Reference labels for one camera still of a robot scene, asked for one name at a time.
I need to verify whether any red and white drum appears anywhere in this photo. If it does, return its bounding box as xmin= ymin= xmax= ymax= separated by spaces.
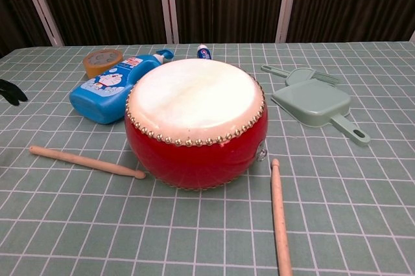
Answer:
xmin=124 ymin=58 xmax=268 ymax=192

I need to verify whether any mint green hand brush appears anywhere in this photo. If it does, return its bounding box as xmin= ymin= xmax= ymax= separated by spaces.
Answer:
xmin=261 ymin=64 xmax=340 ymax=87

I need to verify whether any wooden drumstick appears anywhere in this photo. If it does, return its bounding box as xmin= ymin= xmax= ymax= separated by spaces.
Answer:
xmin=29 ymin=145 xmax=147 ymax=180
xmin=270 ymin=158 xmax=294 ymax=276

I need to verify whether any blue detergent pump bottle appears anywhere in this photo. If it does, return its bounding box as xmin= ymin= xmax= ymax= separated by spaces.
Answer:
xmin=69 ymin=48 xmax=175 ymax=125

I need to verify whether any dark corrugated partition panel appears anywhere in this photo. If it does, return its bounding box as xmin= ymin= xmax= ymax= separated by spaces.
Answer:
xmin=30 ymin=0 xmax=168 ymax=47
xmin=285 ymin=0 xmax=415 ymax=43
xmin=171 ymin=0 xmax=289 ymax=45
xmin=0 ymin=0 xmax=53 ymax=58

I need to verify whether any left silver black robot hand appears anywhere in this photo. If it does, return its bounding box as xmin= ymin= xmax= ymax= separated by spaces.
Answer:
xmin=0 ymin=78 xmax=29 ymax=107

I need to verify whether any brown packing tape roll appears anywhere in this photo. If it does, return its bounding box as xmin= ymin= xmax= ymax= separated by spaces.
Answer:
xmin=82 ymin=49 xmax=125 ymax=80

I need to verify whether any blue white toothpaste tube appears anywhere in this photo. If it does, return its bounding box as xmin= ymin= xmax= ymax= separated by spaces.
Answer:
xmin=196 ymin=44 xmax=211 ymax=62

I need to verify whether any mint green dustpan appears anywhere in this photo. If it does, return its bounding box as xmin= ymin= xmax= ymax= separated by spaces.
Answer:
xmin=270 ymin=78 xmax=371 ymax=147

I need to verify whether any green checkered tablecloth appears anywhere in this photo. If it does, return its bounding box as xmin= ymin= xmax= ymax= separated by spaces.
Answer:
xmin=0 ymin=41 xmax=415 ymax=276

